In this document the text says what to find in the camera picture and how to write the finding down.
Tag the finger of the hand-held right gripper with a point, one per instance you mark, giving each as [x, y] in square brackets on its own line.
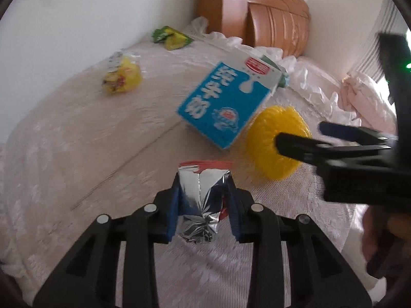
[298, 149]
[346, 132]

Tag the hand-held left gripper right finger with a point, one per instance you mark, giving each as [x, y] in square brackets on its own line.
[233, 213]

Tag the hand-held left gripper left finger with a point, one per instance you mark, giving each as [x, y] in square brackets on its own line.
[171, 211]

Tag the yellow plastic bowl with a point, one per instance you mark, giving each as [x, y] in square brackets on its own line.
[273, 141]

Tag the silver foil snack bag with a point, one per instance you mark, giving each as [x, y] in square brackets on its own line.
[200, 195]

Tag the blue milk carton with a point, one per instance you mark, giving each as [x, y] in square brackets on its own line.
[226, 102]

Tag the person's right hand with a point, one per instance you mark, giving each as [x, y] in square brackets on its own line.
[383, 247]

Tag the pink ruffled pillow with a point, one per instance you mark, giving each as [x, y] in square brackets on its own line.
[362, 99]

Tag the beige lace bedspread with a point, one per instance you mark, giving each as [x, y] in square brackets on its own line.
[128, 154]

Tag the yellow snack wrapper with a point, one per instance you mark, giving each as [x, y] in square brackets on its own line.
[122, 75]

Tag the brown leather headboard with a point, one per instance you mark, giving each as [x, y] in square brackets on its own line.
[253, 9]

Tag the green and yellow wrapper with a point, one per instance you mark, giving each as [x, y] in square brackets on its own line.
[170, 37]

